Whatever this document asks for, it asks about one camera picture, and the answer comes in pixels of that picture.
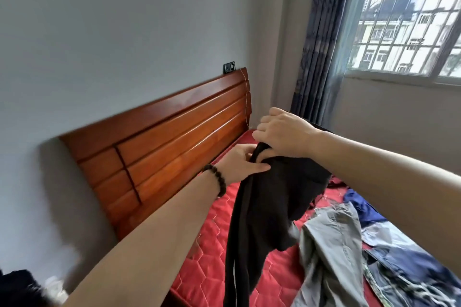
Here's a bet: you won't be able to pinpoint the person's right hand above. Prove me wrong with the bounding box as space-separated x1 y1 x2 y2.
252 107 325 159

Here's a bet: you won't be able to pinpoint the thin white cord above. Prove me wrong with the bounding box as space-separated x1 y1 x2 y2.
239 68 252 130

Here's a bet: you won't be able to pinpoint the red quilted mattress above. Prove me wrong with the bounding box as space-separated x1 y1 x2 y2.
59 67 384 307

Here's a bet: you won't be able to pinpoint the dark blue shirt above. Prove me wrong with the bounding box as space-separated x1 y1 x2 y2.
342 188 389 228

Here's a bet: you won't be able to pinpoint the light blue shirt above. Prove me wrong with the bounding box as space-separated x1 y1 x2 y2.
361 222 429 257

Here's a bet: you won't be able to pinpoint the maroon shirt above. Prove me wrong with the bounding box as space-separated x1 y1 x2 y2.
324 175 349 190

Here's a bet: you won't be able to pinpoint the person's left hand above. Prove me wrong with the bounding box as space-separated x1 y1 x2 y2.
216 143 271 186

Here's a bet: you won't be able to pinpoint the black bag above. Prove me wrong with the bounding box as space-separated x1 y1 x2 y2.
0 269 51 307

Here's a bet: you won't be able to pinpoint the person's right forearm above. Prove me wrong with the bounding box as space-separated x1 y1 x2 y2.
316 130 461 264

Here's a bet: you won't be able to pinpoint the light grey trousers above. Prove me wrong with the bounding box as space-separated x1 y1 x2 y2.
291 202 372 307

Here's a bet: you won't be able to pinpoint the dark blue curtain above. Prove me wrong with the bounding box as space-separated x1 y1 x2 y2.
290 0 364 128

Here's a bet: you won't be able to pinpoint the barred window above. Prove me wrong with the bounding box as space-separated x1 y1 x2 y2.
345 0 461 86

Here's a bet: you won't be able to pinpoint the blue denim jeans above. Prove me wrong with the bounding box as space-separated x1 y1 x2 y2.
364 242 461 307

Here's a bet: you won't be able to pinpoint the person's left forearm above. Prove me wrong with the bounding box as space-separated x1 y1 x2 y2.
63 173 238 307

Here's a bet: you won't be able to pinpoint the dark bead bracelet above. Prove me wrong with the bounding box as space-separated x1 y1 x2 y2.
201 164 228 199

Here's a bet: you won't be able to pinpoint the dark grey trousers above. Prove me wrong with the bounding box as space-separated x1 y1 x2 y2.
223 121 334 307

